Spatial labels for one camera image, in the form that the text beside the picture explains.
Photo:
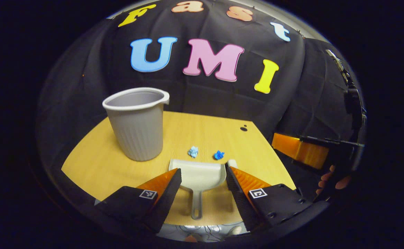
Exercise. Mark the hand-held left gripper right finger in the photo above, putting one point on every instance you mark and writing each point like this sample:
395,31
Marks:
238,197

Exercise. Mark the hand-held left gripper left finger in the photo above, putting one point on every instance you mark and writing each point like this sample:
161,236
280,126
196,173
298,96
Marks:
169,193

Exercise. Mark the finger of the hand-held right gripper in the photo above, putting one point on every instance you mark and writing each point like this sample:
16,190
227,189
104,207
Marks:
305,152

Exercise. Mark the small grey broom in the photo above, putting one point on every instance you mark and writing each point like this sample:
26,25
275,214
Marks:
232,163

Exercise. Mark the grey plastic dustpan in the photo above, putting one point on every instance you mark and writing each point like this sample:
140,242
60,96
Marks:
198,174

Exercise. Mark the dark blue paper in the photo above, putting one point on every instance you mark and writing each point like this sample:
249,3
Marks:
218,155

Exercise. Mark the light blue paper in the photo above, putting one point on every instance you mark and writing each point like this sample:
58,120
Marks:
193,151

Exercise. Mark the grey ribbed garbage bin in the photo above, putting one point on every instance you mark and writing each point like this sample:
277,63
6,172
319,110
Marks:
138,131

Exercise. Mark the wooden desktop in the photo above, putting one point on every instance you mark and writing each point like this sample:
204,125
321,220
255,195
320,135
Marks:
205,133

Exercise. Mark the person's patterned clothing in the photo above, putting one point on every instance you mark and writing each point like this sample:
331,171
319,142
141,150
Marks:
202,231

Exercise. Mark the black metal stand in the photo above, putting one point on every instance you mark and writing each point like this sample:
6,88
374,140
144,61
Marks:
353,100

